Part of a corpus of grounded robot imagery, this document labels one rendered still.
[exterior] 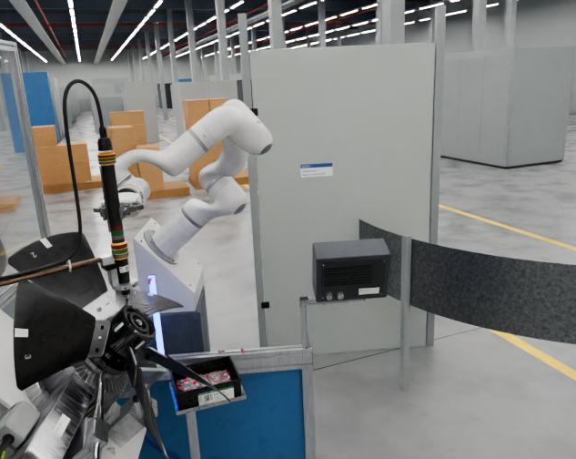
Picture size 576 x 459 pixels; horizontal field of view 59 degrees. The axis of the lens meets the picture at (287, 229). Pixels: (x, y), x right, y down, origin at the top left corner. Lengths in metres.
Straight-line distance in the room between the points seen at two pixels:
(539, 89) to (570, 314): 8.69
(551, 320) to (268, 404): 1.44
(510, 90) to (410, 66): 7.54
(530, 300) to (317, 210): 1.34
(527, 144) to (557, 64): 1.58
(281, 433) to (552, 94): 10.04
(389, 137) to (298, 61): 0.72
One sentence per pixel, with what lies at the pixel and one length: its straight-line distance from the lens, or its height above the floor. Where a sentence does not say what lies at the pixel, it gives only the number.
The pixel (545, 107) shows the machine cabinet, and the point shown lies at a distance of 11.36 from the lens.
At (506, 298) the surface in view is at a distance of 2.77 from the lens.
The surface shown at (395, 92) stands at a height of 1.72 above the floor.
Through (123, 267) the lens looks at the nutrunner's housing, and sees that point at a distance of 1.46.
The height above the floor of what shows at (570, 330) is 0.62.
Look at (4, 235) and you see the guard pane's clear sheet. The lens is 2.53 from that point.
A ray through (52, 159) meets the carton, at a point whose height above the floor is 0.61.
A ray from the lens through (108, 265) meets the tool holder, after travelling 1.44.
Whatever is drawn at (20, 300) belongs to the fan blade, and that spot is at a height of 1.40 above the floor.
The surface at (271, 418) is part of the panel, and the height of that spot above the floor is 0.56.
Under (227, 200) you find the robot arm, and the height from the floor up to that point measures 1.37.
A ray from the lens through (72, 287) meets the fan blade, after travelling 1.48.
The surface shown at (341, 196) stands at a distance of 3.27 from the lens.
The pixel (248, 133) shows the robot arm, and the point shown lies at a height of 1.66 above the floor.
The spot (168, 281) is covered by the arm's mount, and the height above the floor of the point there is 1.06.
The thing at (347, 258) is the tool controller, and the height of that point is 1.22.
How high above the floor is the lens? 1.81
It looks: 16 degrees down
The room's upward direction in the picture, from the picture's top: 3 degrees counter-clockwise
